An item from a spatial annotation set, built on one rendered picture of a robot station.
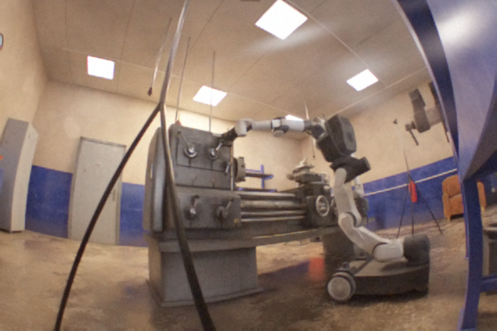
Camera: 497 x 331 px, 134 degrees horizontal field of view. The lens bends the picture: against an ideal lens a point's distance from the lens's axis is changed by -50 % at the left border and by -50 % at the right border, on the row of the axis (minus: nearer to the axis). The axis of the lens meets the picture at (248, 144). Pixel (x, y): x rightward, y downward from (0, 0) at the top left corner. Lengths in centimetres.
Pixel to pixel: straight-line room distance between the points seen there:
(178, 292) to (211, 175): 89
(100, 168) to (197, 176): 344
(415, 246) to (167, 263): 156
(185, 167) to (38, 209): 400
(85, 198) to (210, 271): 359
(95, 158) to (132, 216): 143
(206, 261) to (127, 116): 423
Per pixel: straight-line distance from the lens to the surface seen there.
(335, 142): 164
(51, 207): 494
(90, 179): 476
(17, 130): 432
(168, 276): 149
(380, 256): 152
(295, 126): 154
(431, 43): 38
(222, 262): 160
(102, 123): 514
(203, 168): 160
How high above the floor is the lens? 59
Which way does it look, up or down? 21 degrees up
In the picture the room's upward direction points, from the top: 2 degrees counter-clockwise
